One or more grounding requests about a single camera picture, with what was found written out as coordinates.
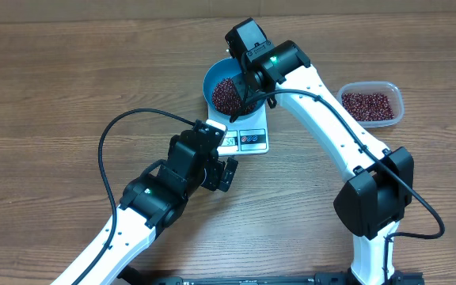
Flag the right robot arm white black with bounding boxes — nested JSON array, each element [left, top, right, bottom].
[[227, 40, 414, 284]]

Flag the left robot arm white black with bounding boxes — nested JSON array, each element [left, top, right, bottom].
[[55, 120, 238, 284]]

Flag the teal blue bowl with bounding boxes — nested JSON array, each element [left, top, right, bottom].
[[203, 59, 264, 121]]

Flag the red beans in bowl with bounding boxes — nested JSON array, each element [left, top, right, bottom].
[[211, 78, 243, 116]]

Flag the white digital kitchen scale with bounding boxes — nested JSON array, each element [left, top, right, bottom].
[[207, 104, 269, 156]]

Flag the red adzuki beans pile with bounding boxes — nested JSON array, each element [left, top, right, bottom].
[[341, 93, 394, 122]]

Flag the clear plastic container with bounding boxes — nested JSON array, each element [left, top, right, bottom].
[[336, 81, 405, 128]]

